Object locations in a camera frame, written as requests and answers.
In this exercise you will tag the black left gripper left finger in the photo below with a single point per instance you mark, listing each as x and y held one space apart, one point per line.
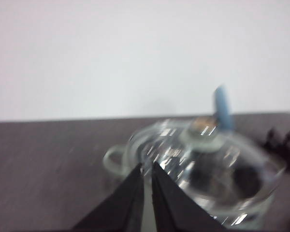
122 211

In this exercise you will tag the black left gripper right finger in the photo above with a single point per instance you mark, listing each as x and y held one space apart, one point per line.
176 211

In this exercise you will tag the glass steamer lid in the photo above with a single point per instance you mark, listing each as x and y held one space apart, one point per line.
221 170

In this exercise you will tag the green electric steamer pot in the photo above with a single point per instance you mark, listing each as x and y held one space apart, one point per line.
249 219

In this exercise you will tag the blue plate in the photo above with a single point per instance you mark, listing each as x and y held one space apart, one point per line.
222 108

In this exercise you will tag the black plate rack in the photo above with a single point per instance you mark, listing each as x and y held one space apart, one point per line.
281 149

